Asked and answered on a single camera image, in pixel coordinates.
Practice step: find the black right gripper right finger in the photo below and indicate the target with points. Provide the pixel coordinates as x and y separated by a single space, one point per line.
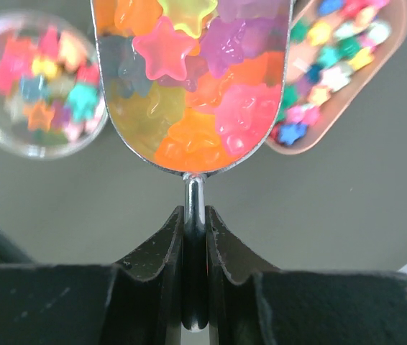
254 302

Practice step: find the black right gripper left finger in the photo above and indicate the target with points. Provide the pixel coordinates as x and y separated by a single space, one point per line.
135 300

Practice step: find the pink candy tray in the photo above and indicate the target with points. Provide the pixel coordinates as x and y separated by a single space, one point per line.
336 48

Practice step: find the silver metal scoop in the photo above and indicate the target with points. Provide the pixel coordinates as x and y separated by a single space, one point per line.
193 88

